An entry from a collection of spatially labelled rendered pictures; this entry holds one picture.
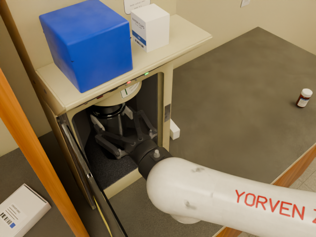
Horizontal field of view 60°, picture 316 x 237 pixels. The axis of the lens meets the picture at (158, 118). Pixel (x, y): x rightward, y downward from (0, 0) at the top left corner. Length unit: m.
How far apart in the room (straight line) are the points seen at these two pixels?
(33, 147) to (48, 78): 0.12
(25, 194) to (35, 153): 0.51
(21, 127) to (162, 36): 0.28
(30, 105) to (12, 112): 0.68
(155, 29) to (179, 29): 0.09
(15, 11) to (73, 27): 0.09
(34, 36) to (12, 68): 0.53
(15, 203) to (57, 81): 0.60
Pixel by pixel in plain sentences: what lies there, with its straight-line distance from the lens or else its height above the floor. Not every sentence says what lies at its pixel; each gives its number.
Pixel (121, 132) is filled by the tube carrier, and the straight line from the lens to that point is 0.86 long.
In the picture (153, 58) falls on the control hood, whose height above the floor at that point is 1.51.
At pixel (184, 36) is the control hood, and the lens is 0.56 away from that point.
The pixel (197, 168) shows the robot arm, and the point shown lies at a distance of 0.52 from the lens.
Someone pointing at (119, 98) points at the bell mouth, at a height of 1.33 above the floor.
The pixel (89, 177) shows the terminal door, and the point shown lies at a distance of 0.49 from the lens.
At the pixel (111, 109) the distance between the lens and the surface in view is 0.77.
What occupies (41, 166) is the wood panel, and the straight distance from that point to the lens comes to 0.54.
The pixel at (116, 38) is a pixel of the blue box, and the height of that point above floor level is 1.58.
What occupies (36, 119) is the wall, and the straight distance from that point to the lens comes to 1.17.
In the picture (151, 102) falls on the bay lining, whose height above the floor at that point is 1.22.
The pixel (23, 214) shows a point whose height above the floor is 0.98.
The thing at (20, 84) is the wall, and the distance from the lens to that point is 1.06.
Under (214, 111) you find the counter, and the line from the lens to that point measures 1.21.
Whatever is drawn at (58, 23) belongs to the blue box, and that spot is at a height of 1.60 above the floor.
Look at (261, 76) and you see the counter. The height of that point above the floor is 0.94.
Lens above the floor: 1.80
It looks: 48 degrees down
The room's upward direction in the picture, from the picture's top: straight up
